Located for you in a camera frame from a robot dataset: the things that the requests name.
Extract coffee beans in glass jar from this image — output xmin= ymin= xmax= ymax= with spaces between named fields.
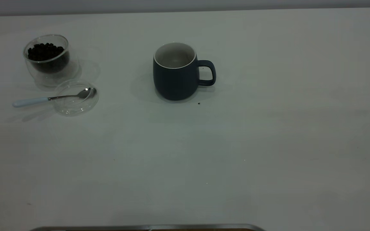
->
xmin=27 ymin=42 xmax=70 ymax=74

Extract clear double-wall glass jar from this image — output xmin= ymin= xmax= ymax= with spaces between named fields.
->
xmin=23 ymin=34 xmax=80 ymax=88

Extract metal spoon with white handle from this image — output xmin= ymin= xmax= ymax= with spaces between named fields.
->
xmin=12 ymin=87 xmax=96 ymax=108

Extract dark grey ceramic mug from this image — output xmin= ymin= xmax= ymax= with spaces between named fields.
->
xmin=153 ymin=42 xmax=217 ymax=101

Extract clear round glass lid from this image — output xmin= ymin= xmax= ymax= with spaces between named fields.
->
xmin=54 ymin=79 xmax=100 ymax=116

